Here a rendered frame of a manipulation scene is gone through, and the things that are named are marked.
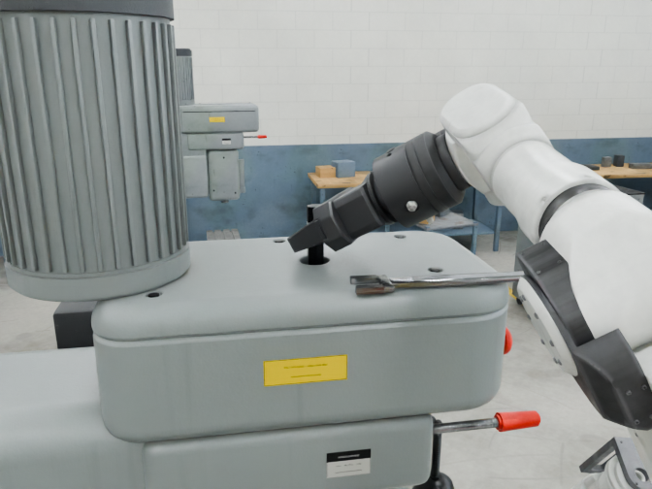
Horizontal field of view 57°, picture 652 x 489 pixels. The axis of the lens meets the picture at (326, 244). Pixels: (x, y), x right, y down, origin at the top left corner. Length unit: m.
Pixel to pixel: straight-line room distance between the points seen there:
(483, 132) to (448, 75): 7.13
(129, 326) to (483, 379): 0.39
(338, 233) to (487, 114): 0.20
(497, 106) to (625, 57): 8.23
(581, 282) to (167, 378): 0.41
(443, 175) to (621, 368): 0.30
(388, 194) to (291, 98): 6.62
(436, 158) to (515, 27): 7.42
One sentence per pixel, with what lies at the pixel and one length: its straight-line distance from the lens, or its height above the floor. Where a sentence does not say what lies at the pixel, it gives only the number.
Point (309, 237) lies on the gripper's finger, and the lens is 0.72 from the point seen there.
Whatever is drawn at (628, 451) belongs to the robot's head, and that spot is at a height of 1.69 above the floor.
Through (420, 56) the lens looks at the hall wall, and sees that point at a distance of 7.59.
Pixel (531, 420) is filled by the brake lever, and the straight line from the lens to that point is 0.81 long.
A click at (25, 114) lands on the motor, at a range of 0.63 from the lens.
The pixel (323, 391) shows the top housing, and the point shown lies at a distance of 0.67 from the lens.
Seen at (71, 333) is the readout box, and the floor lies 1.69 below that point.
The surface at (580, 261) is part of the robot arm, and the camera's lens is 0.44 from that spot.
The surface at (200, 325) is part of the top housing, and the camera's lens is 0.63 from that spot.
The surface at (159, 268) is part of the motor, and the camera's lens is 0.67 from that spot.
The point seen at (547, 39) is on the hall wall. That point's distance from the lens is 8.25.
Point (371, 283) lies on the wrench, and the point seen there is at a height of 1.89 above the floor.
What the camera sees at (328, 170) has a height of 0.97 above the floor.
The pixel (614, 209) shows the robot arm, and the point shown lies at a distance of 0.45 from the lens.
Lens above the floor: 2.12
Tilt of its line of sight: 17 degrees down
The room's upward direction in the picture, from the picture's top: straight up
